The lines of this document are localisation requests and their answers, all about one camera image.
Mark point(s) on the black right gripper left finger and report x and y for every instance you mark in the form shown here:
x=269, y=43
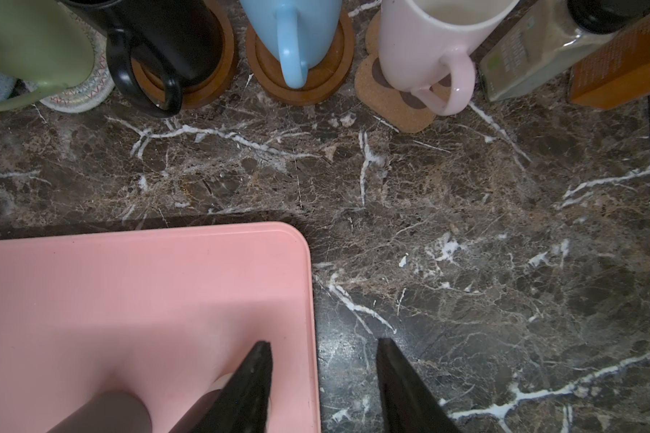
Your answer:
x=242, y=403

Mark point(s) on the pink white mug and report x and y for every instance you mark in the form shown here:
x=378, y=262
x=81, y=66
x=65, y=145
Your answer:
x=425, y=47

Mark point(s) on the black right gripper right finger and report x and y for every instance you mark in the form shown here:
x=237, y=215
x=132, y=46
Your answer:
x=407, y=404

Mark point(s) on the orange bottle black cap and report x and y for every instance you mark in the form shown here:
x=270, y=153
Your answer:
x=618, y=73

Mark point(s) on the light blue mug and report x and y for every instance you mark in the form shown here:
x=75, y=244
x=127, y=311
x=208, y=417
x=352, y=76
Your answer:
x=298, y=33

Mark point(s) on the pink tray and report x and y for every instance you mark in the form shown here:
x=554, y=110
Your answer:
x=161, y=314

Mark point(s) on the brown paw shaped coaster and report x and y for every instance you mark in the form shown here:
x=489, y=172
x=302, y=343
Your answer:
x=402, y=110

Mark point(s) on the round brown wooden coaster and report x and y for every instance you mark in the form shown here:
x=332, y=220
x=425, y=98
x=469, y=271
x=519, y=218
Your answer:
x=322, y=81

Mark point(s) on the multicolour stitched white coaster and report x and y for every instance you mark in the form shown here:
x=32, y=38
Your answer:
x=86, y=89

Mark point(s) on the green white mug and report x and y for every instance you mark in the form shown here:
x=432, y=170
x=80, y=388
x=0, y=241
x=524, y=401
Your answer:
x=20, y=30

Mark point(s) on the clear bottle black cap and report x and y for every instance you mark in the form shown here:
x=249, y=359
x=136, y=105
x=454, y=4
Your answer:
x=550, y=38

